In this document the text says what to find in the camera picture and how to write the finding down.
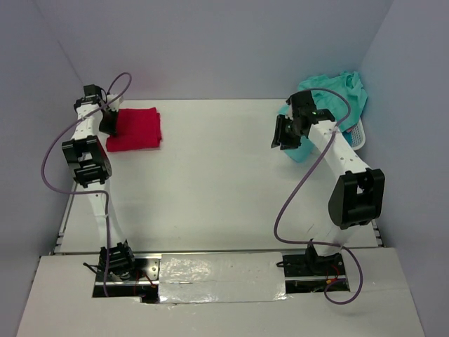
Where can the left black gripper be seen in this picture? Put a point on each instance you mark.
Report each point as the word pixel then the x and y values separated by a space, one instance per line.
pixel 111 128

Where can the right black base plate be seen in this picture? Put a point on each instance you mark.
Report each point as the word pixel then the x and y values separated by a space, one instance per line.
pixel 306 274

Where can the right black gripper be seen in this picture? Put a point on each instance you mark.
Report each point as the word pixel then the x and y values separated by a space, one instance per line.
pixel 280 136

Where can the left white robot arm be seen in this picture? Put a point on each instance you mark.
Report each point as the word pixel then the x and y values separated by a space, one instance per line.
pixel 91 170

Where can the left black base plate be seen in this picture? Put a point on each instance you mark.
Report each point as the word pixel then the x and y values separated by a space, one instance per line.
pixel 141 284

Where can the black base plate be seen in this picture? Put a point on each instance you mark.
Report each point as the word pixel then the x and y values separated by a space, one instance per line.
pixel 141 284
pixel 306 274

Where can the silver tape patch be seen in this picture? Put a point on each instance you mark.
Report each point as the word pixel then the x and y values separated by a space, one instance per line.
pixel 221 278

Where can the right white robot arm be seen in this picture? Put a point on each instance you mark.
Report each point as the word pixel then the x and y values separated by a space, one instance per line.
pixel 356 199

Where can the mint green t shirt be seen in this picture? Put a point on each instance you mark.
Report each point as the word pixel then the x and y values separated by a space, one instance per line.
pixel 347 81

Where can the white plastic laundry basket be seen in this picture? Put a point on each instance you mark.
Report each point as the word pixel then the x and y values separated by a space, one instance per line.
pixel 350 127

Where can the red t shirt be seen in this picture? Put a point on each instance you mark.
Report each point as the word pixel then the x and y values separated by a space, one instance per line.
pixel 137 129

